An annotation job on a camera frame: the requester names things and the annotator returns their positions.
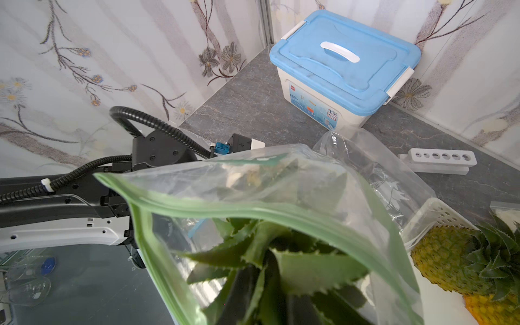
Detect clear bag blue zipper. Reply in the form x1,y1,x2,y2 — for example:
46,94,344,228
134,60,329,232
1,251,57,307
313,127,436,236

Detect yellow pineapple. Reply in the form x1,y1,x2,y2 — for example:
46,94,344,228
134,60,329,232
410,215,519,306
463,295,520,325

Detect blue lid storage box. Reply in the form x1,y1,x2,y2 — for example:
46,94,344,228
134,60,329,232
269,10,421,130

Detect white test tube rack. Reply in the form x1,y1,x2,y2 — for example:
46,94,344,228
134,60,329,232
398,148,477,176

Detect white perforated plastic basket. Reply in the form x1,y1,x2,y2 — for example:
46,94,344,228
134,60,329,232
399,198,480,325

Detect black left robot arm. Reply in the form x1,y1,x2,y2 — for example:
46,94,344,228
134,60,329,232
1,106,214,253

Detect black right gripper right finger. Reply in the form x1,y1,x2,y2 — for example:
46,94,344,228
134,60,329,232
286,295,321,325

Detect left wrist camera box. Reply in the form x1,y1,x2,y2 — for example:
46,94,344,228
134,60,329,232
211,134,265,155

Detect small bag of rice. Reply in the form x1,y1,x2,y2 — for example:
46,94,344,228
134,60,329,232
490,201,519,222

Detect green zipper NIU bag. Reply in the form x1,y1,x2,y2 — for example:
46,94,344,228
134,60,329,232
96,145,424,324

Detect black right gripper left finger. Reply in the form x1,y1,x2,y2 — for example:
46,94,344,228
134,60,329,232
217,266,260,325

